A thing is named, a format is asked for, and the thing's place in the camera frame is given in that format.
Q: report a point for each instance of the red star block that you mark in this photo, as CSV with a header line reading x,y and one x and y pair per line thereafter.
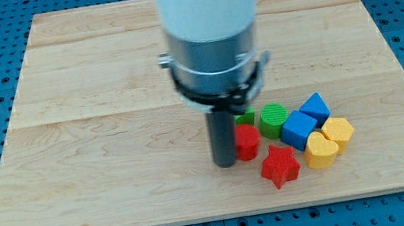
x,y
280,166

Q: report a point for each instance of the green cylinder block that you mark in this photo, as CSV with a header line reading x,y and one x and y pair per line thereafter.
x,y
272,118

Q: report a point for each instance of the yellow heart block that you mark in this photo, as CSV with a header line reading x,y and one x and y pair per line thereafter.
x,y
320,152

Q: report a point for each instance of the yellow hexagon block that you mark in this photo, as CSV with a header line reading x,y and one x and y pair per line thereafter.
x,y
338,130

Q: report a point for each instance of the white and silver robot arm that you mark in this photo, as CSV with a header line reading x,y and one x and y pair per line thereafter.
x,y
211,52

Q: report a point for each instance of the red cylinder block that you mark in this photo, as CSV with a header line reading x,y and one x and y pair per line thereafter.
x,y
247,141

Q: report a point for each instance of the blue cube block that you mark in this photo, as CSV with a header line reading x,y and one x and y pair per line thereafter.
x,y
296,130

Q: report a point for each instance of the blue triangular prism block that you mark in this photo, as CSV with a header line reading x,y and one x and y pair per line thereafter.
x,y
316,108

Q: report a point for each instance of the light wooden board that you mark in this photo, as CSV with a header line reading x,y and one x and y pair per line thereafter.
x,y
99,137

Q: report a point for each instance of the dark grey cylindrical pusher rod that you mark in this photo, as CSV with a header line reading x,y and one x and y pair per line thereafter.
x,y
222,133

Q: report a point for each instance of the small green block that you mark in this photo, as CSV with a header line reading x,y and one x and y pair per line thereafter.
x,y
248,117

